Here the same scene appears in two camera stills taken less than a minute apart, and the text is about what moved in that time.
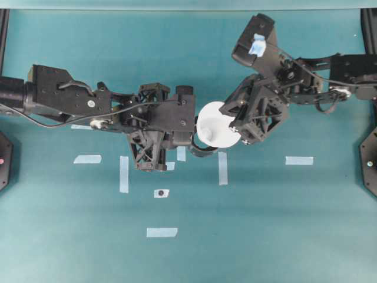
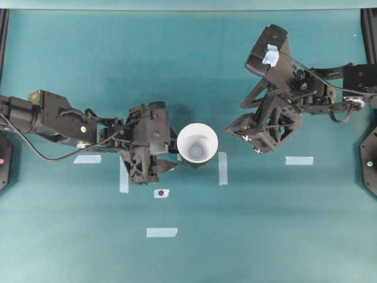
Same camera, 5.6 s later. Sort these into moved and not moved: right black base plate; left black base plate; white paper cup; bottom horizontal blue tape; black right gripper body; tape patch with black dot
Moved: black right gripper body; white paper cup
Not moved: right black base plate; bottom horizontal blue tape; left black base plate; tape patch with black dot
